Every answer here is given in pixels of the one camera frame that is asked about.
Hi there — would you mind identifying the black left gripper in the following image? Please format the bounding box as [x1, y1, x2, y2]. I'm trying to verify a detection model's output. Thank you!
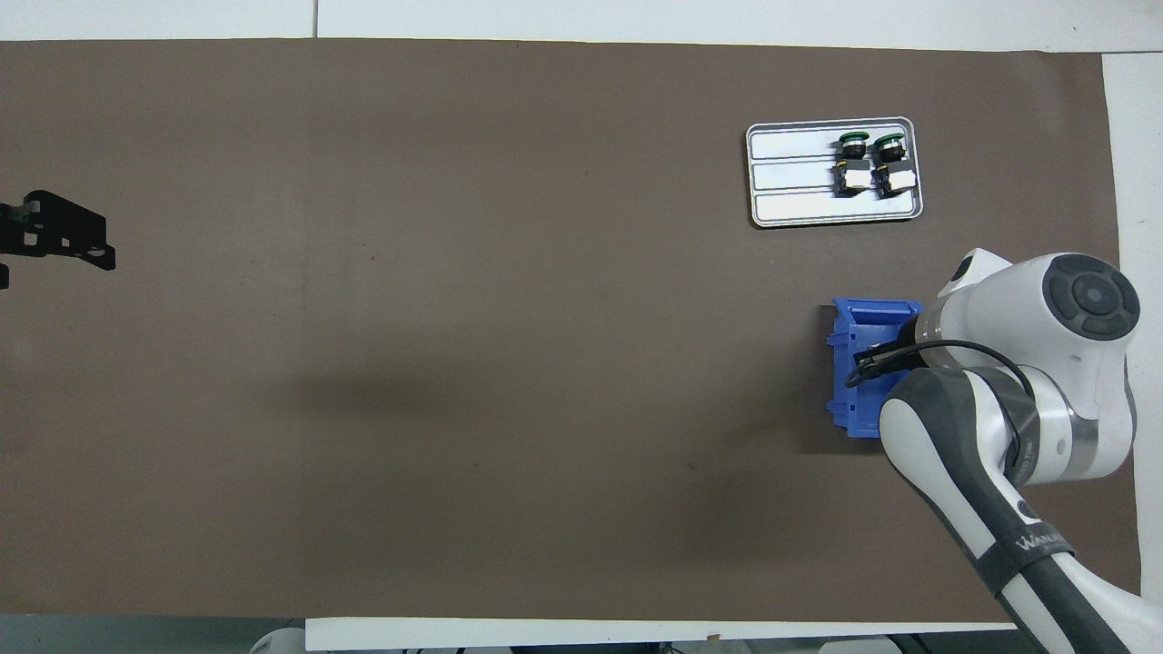
[0, 189, 117, 292]

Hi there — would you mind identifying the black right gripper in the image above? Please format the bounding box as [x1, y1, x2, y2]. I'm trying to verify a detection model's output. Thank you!
[858, 342, 918, 379]

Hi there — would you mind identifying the blue plastic bin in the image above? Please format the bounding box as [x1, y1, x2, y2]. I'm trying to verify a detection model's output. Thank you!
[825, 298, 929, 441]

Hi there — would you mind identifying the silver metal tray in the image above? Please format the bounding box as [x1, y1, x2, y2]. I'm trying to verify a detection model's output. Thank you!
[746, 117, 924, 229]

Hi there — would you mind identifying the brown table mat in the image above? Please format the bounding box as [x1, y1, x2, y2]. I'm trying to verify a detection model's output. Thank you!
[0, 38, 1143, 626]

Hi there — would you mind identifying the green push button switch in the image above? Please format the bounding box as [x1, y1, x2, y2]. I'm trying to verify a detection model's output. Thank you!
[832, 131, 871, 197]
[870, 132, 917, 199]

